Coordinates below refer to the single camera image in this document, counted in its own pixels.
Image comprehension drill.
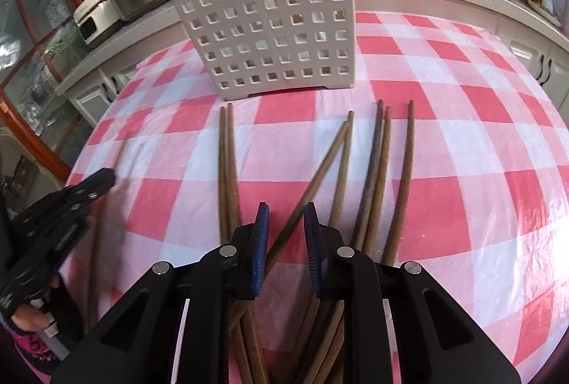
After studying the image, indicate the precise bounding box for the white small cooker appliance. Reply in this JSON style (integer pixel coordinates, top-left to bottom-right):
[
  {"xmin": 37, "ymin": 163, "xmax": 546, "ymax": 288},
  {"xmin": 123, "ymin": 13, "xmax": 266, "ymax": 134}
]
[{"xmin": 73, "ymin": 0, "xmax": 124, "ymax": 48}]

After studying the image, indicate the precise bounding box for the small plate with condiments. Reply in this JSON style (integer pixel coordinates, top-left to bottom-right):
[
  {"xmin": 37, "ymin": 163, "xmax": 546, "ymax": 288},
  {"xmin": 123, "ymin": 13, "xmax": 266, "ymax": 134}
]
[{"xmin": 524, "ymin": 0, "xmax": 562, "ymax": 28}]

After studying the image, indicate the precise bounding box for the wooden glass sliding door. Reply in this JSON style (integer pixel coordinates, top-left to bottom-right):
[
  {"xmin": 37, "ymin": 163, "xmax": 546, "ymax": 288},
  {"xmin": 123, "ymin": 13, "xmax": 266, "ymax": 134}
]
[{"xmin": 1, "ymin": 0, "xmax": 92, "ymax": 182}]

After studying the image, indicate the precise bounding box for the kitchen countertop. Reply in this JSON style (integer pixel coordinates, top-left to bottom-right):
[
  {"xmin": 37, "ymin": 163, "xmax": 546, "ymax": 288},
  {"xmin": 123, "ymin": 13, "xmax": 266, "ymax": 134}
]
[{"xmin": 55, "ymin": 0, "xmax": 568, "ymax": 106}]

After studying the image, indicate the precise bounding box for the red white checkered tablecloth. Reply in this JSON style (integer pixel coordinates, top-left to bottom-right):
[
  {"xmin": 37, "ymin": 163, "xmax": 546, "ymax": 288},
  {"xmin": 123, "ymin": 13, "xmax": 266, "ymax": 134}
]
[{"xmin": 64, "ymin": 12, "xmax": 568, "ymax": 382}]

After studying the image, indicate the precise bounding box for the beige perforated utensil basket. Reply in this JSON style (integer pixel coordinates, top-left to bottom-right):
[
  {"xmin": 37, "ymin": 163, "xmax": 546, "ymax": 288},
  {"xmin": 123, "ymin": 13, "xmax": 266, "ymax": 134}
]
[{"xmin": 171, "ymin": 0, "xmax": 356, "ymax": 101}]

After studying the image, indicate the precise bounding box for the person's hand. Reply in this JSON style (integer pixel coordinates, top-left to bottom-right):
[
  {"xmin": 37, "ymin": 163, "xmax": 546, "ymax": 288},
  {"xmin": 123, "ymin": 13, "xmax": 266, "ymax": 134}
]
[{"xmin": 11, "ymin": 304, "xmax": 54, "ymax": 332}]

